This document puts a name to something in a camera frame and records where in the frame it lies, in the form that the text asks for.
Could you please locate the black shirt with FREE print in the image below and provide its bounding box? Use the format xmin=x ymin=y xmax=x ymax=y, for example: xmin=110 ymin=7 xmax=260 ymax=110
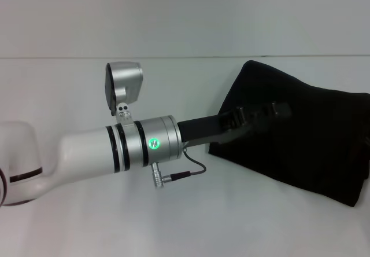
xmin=208 ymin=60 xmax=370 ymax=209

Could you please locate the left arm dark cable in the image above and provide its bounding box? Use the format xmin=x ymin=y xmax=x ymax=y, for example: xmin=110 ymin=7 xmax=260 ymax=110
xmin=170 ymin=148 xmax=207 ymax=180

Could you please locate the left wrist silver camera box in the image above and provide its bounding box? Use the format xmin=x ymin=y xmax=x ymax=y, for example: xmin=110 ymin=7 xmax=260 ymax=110
xmin=104 ymin=61 xmax=144 ymax=124

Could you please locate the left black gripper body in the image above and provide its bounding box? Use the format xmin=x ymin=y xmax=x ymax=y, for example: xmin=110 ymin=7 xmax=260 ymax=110
xmin=176 ymin=113 xmax=247 ymax=148

